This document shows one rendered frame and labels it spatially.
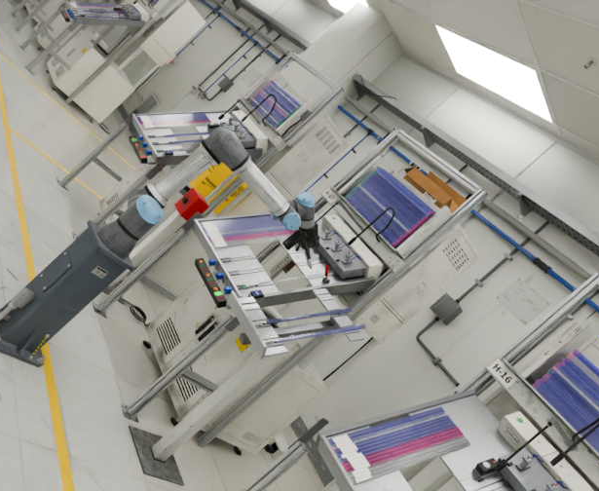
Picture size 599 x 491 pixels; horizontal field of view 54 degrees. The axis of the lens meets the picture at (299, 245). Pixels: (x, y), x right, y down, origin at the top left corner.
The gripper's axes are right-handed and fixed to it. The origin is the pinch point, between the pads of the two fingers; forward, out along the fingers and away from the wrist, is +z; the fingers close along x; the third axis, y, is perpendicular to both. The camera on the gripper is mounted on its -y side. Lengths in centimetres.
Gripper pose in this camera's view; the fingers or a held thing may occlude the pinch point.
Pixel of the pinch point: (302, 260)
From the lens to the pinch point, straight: 274.6
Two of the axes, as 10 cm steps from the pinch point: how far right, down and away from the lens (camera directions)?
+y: 9.0, -2.7, 3.3
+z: 0.2, 7.9, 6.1
